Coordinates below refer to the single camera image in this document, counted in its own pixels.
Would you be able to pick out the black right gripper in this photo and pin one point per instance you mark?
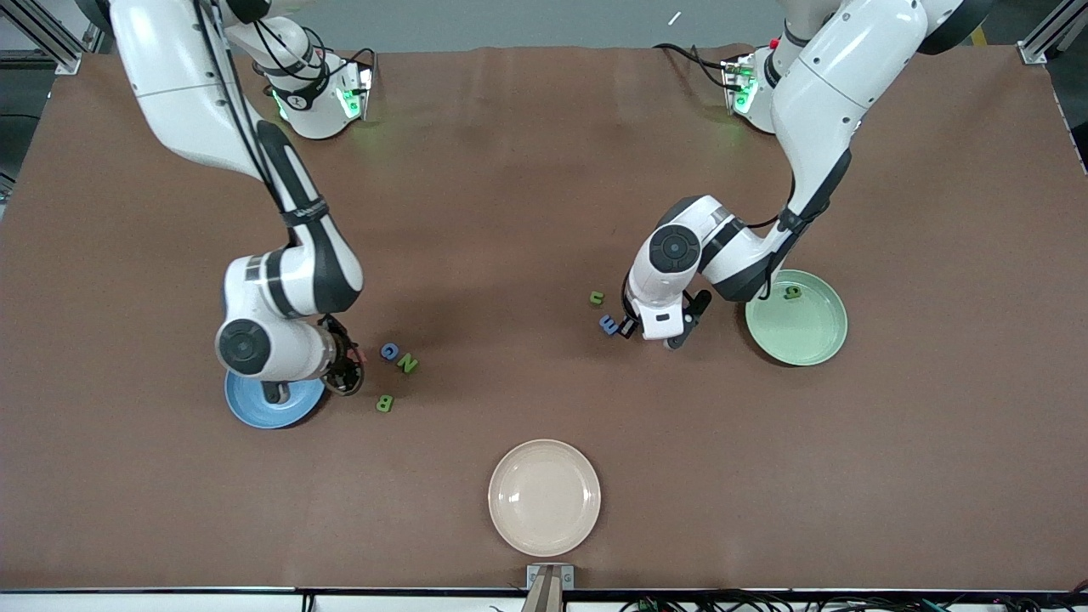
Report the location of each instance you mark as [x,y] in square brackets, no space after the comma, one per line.
[343,369]

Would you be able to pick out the blue letter E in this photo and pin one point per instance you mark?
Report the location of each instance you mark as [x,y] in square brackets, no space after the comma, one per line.
[608,325]

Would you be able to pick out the green letter B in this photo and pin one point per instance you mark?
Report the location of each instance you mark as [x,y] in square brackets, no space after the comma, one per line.
[384,404]

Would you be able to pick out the blue letter G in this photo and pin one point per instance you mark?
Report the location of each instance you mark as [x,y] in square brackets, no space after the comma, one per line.
[390,358]

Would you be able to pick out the green letter N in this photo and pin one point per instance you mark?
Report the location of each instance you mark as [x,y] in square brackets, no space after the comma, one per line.
[408,363]

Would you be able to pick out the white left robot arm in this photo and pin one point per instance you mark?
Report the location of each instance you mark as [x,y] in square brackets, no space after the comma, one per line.
[824,93]

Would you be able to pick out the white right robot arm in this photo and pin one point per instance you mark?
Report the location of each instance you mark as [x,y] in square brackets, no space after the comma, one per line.
[187,93]

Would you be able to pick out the blue plate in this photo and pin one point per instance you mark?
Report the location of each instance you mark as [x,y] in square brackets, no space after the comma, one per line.
[272,415]

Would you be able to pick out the green plate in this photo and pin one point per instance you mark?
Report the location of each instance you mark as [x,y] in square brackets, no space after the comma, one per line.
[803,336]

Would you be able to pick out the beige plate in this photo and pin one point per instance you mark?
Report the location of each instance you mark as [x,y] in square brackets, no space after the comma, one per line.
[544,497]

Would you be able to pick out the brown table cover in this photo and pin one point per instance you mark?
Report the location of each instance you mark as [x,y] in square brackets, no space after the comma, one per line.
[510,170]

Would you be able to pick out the white table edge rail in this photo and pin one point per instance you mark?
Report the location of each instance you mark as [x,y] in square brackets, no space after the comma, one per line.
[170,605]

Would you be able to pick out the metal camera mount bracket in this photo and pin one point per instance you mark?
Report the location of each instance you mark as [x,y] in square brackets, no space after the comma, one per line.
[550,591]

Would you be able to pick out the aluminium frame post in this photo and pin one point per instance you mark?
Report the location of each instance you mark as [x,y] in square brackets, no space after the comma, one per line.
[68,61]
[1033,49]

